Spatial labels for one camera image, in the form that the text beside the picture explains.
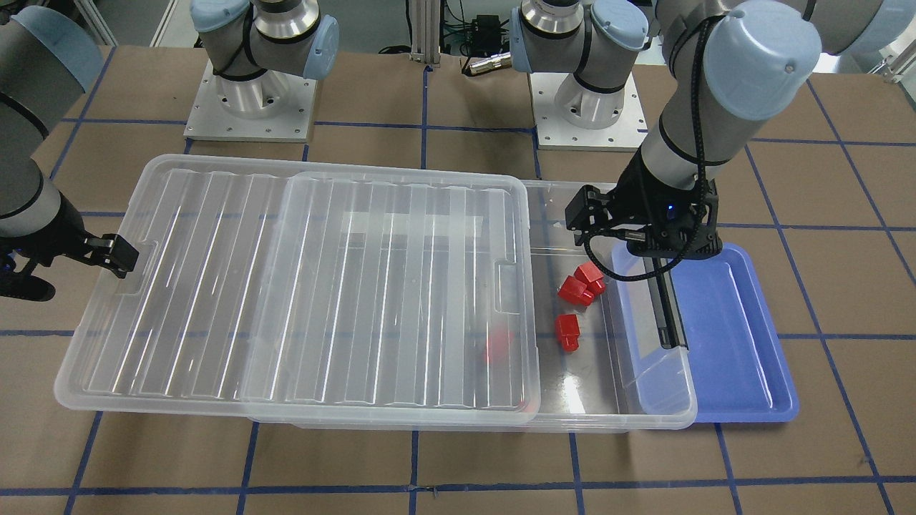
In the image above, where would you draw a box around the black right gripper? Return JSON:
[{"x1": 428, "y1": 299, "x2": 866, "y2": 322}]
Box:
[{"x1": 1, "y1": 197, "x2": 140, "y2": 301}]

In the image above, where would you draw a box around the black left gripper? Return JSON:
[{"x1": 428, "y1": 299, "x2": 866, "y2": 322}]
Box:
[{"x1": 608, "y1": 153, "x2": 722, "y2": 260}]

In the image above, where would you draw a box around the red toy block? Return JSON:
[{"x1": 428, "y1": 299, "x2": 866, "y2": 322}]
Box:
[
  {"x1": 484, "y1": 327, "x2": 513, "y2": 366},
  {"x1": 554, "y1": 313, "x2": 581, "y2": 353},
  {"x1": 573, "y1": 261, "x2": 606, "y2": 295},
  {"x1": 558, "y1": 276, "x2": 595, "y2": 306}
]

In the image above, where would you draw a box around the clear plastic box lid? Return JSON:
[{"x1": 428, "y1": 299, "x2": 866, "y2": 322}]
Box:
[{"x1": 54, "y1": 155, "x2": 541, "y2": 429}]

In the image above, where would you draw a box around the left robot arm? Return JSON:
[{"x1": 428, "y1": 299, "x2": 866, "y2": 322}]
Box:
[{"x1": 510, "y1": 1, "x2": 914, "y2": 260}]

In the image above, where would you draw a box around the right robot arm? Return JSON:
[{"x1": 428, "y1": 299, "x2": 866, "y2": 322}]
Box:
[{"x1": 1, "y1": 1, "x2": 340, "y2": 301}]

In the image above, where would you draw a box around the clear plastic storage box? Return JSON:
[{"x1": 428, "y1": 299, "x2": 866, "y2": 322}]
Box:
[{"x1": 240, "y1": 177, "x2": 664, "y2": 431}]

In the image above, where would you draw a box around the blue plastic tray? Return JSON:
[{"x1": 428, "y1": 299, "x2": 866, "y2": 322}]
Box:
[{"x1": 614, "y1": 243, "x2": 799, "y2": 429}]

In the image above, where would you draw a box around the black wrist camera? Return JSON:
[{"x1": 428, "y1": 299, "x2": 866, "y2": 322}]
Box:
[{"x1": 564, "y1": 185, "x2": 630, "y2": 247}]

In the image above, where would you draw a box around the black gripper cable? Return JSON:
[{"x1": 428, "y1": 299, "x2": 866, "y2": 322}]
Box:
[{"x1": 583, "y1": 16, "x2": 725, "y2": 283}]

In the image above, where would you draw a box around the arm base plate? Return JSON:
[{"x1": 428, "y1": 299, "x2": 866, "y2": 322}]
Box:
[
  {"x1": 183, "y1": 63, "x2": 321, "y2": 143},
  {"x1": 529, "y1": 73, "x2": 648, "y2": 151}
]

